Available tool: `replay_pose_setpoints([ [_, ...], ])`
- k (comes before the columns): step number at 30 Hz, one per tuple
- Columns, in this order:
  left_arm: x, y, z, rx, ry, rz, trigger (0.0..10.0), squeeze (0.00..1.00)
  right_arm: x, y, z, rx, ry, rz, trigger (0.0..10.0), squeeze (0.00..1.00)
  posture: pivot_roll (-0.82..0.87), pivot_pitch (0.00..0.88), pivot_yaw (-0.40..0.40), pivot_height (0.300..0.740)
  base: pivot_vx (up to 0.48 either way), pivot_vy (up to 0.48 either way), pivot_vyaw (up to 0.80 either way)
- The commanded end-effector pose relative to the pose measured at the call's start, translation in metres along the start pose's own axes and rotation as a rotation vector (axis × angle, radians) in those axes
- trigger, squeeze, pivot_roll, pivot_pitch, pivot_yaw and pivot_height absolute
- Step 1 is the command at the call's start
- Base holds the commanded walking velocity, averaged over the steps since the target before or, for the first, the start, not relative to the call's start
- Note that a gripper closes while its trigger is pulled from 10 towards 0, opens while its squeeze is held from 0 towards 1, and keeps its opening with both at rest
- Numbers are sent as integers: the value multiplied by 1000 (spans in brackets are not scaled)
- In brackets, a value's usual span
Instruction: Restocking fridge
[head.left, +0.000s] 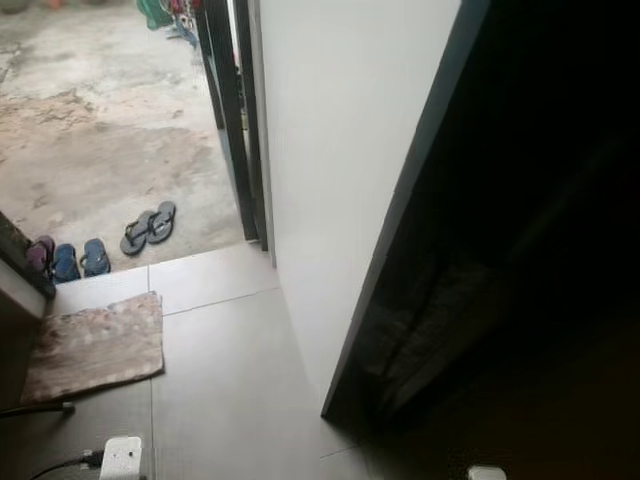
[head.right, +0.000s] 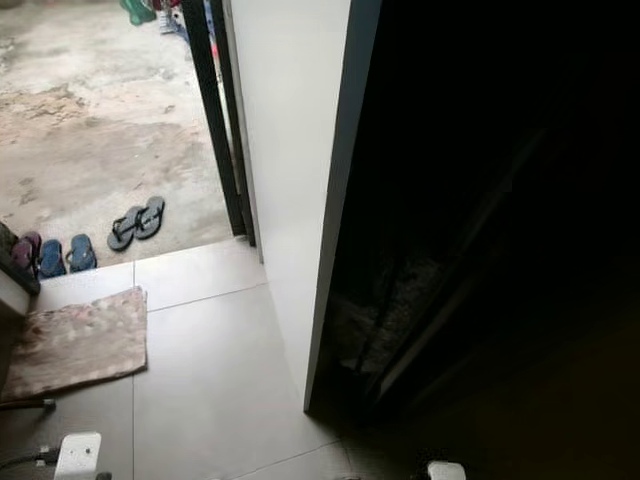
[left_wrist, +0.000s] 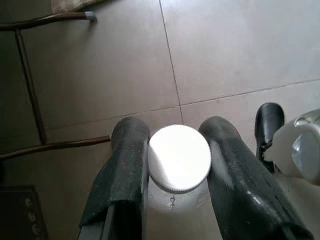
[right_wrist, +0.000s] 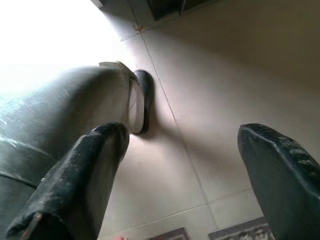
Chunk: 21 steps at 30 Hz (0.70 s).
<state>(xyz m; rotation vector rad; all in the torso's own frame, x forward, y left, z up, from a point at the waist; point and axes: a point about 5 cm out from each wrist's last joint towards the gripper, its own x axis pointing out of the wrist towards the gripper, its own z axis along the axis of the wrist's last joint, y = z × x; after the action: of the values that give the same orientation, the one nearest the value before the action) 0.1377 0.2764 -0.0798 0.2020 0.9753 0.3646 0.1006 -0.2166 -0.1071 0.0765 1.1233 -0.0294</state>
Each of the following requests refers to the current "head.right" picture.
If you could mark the maroon shoe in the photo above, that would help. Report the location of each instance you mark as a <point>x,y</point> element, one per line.
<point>25,251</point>

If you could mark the blue sandal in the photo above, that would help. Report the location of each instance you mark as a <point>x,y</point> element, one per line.
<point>81,253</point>
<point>51,259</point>

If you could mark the grey flip-flop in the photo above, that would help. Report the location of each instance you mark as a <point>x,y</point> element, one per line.
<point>150,217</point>
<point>123,229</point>

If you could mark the patterned pink doormat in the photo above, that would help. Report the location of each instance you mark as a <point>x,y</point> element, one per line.
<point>75,342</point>

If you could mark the green garment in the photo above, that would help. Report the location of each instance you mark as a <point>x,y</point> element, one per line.
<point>136,10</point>

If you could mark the colourful hanging clothes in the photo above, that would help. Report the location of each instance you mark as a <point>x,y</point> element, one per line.
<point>172,14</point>

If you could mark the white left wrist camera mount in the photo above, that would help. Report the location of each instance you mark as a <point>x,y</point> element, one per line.
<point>78,456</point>

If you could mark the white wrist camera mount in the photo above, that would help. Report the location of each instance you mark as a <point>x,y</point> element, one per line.
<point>78,456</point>
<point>445,471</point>

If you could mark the black door frame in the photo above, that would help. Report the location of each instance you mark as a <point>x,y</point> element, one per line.
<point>210,110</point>

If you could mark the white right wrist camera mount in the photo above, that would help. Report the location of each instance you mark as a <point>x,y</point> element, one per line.
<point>445,471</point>

